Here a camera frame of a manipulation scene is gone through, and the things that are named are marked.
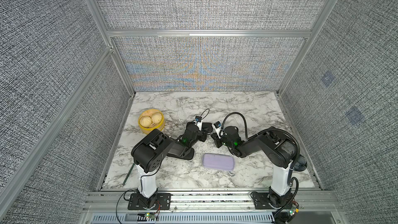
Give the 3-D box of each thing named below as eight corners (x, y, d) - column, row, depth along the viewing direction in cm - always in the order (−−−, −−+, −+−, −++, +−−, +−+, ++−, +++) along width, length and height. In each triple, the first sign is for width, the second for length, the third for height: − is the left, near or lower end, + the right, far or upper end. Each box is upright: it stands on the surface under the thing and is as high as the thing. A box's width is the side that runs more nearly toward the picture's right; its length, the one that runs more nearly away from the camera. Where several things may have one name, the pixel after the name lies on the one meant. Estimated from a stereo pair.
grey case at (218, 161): (201, 167, 85) (201, 165, 82) (202, 154, 90) (202, 151, 87) (233, 171, 84) (234, 169, 81) (233, 157, 89) (234, 155, 86)
